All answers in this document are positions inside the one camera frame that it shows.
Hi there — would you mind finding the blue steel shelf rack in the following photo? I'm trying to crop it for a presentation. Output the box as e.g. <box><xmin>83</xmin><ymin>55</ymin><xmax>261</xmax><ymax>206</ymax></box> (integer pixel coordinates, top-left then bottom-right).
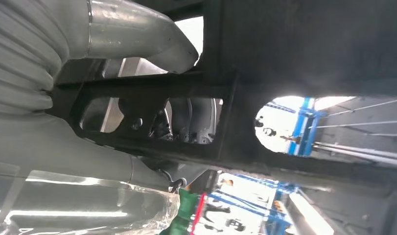
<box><xmin>286</xmin><ymin>96</ymin><xmax>327</xmax><ymax>158</ymax></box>
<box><xmin>201</xmin><ymin>173</ymin><xmax>300</xmax><ymax>235</ymax></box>

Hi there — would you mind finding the green cloth item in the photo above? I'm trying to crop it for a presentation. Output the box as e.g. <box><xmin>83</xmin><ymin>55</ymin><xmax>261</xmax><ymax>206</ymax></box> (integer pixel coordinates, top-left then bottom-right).
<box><xmin>159</xmin><ymin>188</ymin><xmax>200</xmax><ymax>235</ymax></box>

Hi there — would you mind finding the red strip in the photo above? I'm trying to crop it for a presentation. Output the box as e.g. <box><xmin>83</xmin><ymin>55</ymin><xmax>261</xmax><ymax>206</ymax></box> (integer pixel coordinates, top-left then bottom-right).
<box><xmin>189</xmin><ymin>193</ymin><xmax>208</xmax><ymax>235</ymax></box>

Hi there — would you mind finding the ceiling light panel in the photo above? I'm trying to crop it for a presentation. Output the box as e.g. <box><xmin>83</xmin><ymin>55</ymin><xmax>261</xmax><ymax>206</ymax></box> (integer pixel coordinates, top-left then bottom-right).
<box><xmin>288</xmin><ymin>193</ymin><xmax>336</xmax><ymax>235</ymax></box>

